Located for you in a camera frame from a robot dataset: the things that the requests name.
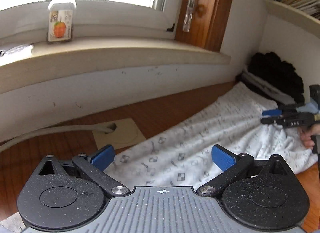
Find white patterned pajama garment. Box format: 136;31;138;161
105;83;318;189

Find grey folded clothes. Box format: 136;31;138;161
235;71;296;106

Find black clothes pile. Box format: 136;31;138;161
248;52;305;103

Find person's right hand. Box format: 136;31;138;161
298;124;320;149

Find clear plastic bag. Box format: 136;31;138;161
1;44;34;57

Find glass jar orange label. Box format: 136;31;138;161
47;0;76;43

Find beige cable cover plate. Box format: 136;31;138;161
92;119;146;150

